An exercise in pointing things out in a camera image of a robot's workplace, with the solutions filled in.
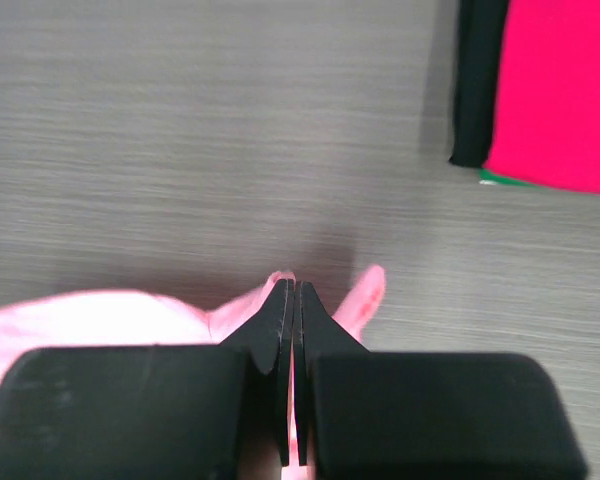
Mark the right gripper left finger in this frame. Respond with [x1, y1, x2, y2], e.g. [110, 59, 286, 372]
[0, 277, 295, 480]

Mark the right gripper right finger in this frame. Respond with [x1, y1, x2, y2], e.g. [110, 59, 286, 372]
[294, 282, 588, 479]

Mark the light pink t shirt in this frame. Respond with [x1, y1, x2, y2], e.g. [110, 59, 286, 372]
[0, 264, 387, 471]

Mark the folded green t shirt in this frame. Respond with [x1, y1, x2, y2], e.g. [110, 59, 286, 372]
[480, 169, 534, 187]

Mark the folded magenta t shirt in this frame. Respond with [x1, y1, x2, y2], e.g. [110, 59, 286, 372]
[483, 0, 600, 194]

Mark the folded black t shirt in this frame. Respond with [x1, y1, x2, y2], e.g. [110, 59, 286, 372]
[449, 0, 509, 169]

